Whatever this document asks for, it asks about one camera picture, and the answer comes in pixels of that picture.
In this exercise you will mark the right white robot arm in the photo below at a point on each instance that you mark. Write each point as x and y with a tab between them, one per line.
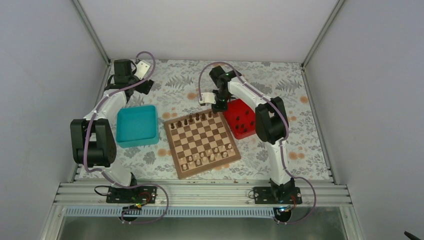
271	124

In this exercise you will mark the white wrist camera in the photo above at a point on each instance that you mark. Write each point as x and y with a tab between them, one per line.
207	98
142	68

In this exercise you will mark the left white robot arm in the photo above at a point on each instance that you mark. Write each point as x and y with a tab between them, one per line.
92	139

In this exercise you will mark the aluminium front rail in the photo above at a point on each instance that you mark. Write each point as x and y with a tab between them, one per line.
207	193

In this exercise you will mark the blue plastic tray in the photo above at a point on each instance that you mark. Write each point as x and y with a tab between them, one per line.
137	126

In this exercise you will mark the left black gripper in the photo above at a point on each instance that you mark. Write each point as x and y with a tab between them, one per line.
141	88

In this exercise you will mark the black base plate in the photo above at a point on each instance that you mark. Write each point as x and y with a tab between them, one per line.
139	195
263	195

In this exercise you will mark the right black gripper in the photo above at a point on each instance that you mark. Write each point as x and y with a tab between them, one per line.
216	108

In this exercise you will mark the floral tablecloth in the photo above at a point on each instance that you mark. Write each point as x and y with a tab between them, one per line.
175	92

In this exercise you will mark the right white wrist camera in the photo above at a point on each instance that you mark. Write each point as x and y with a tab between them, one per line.
207	98

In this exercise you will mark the red plastic tray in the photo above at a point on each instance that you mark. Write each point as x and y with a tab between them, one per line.
240	118

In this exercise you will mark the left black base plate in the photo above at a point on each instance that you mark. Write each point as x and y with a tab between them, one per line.
139	195

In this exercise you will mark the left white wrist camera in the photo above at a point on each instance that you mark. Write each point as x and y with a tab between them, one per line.
142	68

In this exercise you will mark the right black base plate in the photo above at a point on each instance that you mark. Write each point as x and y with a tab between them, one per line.
263	195

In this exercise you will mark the wooden chessboard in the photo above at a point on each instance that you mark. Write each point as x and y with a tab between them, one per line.
197	141

